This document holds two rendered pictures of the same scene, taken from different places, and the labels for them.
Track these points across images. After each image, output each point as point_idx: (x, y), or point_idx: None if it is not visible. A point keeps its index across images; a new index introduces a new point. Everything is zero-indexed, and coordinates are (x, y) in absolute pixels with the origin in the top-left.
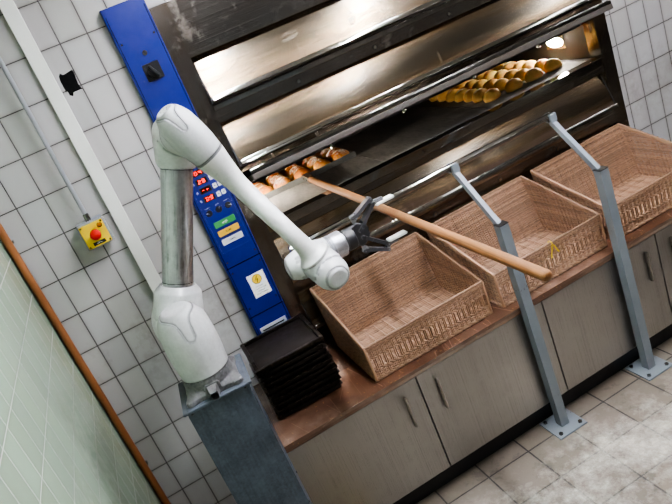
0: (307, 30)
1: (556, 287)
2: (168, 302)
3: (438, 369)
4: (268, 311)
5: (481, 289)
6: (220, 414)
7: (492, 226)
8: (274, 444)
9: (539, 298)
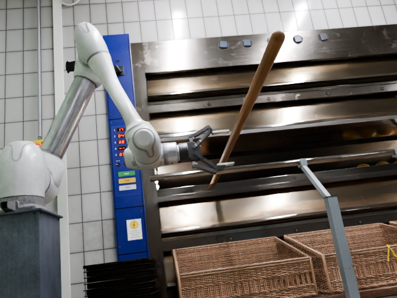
0: (224, 78)
1: (390, 289)
2: None
3: None
4: (133, 255)
5: (308, 265)
6: (3, 230)
7: None
8: (35, 284)
9: (369, 293)
